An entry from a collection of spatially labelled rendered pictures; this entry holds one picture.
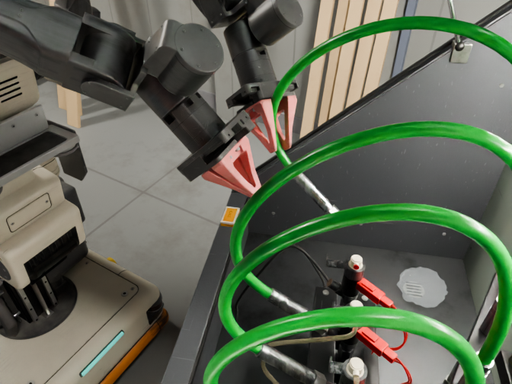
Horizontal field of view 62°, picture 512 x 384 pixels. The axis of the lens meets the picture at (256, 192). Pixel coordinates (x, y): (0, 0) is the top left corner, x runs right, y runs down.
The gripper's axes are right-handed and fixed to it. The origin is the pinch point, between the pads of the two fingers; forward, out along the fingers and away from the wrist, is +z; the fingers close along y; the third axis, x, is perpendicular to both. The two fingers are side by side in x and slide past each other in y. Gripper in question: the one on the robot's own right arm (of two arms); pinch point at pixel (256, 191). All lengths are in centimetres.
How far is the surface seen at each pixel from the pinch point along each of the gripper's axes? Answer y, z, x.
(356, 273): 2.0, 18.3, 2.2
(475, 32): 28.6, 0.1, 10.2
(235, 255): -1.1, 3.1, -8.7
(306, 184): -2.4, 6.6, 12.2
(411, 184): -1.0, 26.0, 36.6
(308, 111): -93, 25, 170
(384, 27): 21.3, -5.8, 11.3
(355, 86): -64, 28, 174
